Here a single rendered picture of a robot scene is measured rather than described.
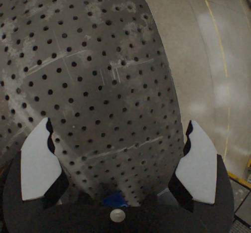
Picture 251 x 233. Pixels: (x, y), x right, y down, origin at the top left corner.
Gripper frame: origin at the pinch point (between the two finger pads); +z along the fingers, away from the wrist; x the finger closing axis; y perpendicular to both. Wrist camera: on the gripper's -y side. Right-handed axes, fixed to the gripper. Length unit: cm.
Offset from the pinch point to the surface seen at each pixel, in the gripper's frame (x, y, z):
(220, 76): 162, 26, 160
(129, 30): 2.4, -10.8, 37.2
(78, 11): -14.4, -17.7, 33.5
